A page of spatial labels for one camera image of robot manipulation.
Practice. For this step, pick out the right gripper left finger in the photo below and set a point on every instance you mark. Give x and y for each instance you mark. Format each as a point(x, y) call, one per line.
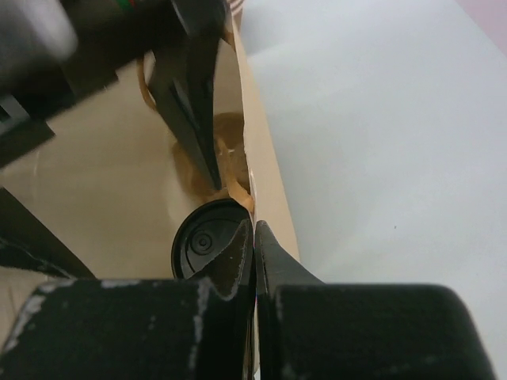
point(222, 313)

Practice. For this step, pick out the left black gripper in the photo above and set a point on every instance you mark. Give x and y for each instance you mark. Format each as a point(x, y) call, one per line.
point(55, 54)

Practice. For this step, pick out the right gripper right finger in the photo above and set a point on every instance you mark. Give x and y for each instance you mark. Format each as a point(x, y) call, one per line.
point(274, 267)

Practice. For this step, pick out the black plastic cup lid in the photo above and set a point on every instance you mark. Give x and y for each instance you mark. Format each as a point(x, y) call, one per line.
point(204, 234)

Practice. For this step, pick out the brown pulp cup carrier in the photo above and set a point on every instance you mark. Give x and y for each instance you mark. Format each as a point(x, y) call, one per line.
point(231, 158)

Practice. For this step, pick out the brown paper takeout bag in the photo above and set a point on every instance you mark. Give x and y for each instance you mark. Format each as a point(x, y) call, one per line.
point(95, 210)

